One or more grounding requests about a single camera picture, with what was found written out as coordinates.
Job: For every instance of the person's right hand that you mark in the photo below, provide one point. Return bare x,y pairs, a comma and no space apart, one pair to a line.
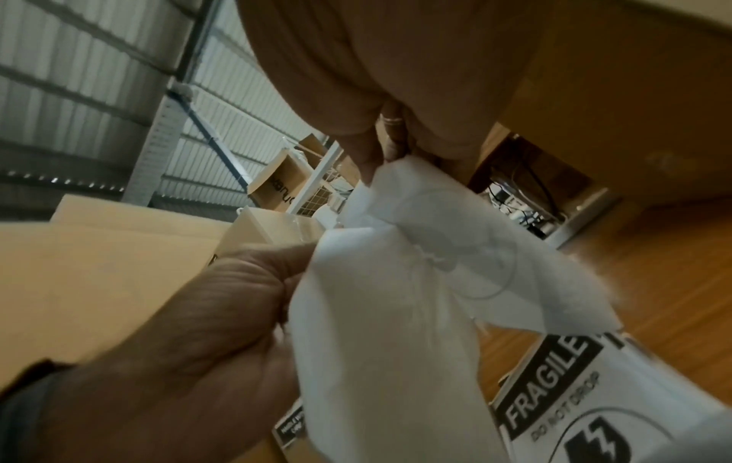
400,54

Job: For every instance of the person's left hand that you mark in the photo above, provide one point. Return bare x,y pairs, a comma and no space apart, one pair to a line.
189,361

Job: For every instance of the medium taped cardboard box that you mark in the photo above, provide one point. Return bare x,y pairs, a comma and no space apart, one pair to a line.
629,90

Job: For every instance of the stack of fragile stickers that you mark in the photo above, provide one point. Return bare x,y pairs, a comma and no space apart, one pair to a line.
600,407

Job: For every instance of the tall cardboard panel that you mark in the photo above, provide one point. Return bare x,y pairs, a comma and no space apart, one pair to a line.
86,271

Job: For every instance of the brown cardboard box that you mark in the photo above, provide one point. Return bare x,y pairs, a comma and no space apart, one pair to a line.
280,181

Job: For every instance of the wooden shelf unit white frame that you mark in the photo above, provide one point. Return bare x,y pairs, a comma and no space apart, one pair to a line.
583,217

